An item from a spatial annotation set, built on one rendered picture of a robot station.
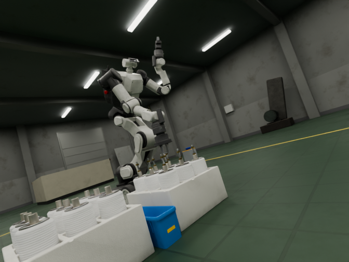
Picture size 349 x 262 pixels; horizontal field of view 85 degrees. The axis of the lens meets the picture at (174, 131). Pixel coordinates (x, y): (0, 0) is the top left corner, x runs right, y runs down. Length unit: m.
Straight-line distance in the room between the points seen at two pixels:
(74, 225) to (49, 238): 0.07
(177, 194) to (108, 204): 0.30
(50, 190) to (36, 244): 5.80
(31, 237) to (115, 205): 0.25
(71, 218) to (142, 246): 0.26
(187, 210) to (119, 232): 0.32
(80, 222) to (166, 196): 0.35
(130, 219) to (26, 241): 0.29
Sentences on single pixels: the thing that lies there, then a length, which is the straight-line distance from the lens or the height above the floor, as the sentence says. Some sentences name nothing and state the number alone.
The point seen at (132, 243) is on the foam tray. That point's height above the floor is 0.07.
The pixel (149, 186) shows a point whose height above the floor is 0.20.
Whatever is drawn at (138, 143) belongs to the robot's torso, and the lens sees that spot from 1.55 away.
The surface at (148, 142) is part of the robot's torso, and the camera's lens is 1.55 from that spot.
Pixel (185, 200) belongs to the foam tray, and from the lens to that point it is 0.92.
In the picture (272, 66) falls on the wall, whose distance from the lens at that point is 8.63.
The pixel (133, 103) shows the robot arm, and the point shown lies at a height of 0.76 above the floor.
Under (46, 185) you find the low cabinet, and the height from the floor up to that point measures 0.48.
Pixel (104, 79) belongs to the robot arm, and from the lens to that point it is 1.58.
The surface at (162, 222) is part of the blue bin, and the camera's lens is 0.80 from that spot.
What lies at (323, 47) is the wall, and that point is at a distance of 8.38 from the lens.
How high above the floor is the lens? 0.33
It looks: 6 degrees up
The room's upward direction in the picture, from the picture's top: 17 degrees counter-clockwise
